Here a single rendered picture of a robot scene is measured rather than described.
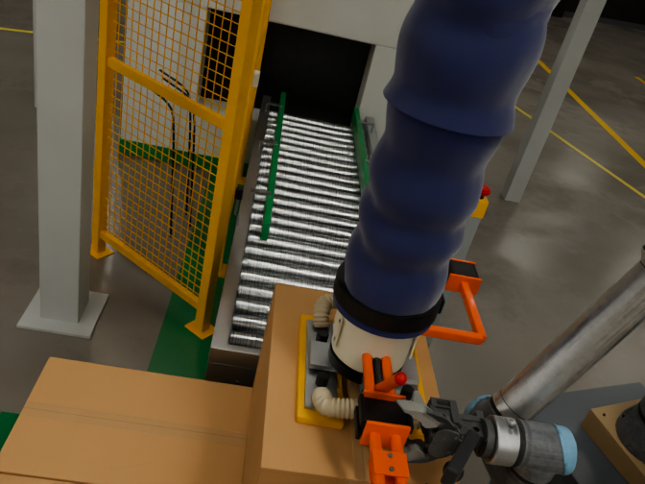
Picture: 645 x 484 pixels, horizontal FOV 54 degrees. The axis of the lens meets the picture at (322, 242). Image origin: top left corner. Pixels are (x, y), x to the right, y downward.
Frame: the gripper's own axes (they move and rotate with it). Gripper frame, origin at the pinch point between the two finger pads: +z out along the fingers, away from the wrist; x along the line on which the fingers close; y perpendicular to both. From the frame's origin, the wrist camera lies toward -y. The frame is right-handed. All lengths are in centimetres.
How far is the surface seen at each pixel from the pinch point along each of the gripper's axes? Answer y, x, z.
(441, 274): 21.4, 22.1, -7.2
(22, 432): 32, -53, 77
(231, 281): 104, -48, 33
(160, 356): 124, -108, 57
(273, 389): 19.5, -13.1, 19.5
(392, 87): 26, 54, 11
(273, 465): -0.2, -13.0, 18.4
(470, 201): 20.6, 38.9, -7.1
